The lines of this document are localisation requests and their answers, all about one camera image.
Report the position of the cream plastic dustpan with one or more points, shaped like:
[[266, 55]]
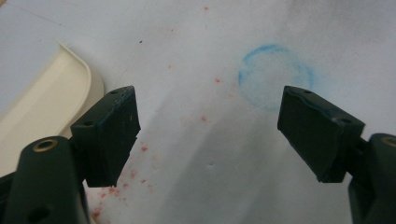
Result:
[[40, 105]]

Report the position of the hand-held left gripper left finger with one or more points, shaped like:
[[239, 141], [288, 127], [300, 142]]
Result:
[[107, 133]]

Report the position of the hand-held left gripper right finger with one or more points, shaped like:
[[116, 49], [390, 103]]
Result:
[[319, 133]]

